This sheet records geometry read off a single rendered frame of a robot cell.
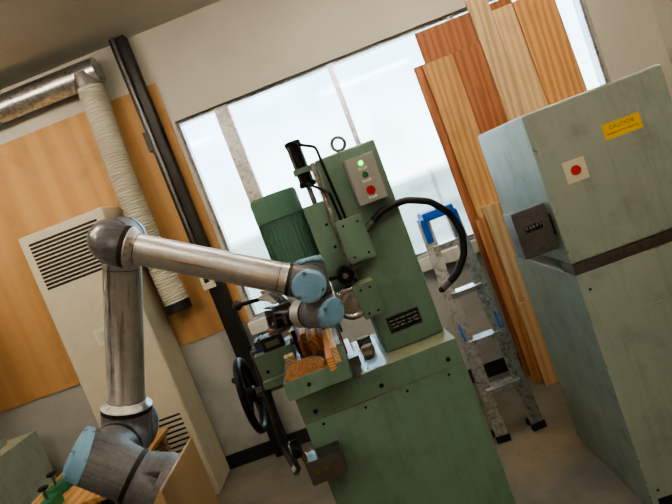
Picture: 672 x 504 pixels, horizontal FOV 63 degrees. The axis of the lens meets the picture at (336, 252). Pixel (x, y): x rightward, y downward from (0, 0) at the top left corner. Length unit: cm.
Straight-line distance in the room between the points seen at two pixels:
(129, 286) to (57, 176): 214
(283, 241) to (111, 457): 84
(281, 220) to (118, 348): 67
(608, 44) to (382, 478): 279
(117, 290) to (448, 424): 115
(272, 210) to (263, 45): 174
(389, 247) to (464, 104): 156
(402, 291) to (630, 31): 242
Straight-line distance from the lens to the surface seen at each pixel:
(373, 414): 191
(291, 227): 192
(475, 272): 275
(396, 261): 192
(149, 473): 165
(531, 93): 345
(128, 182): 341
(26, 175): 386
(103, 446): 168
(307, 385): 174
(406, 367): 188
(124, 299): 170
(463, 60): 340
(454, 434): 199
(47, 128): 381
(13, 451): 381
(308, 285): 144
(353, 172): 184
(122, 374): 176
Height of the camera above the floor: 137
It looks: 5 degrees down
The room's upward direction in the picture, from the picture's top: 21 degrees counter-clockwise
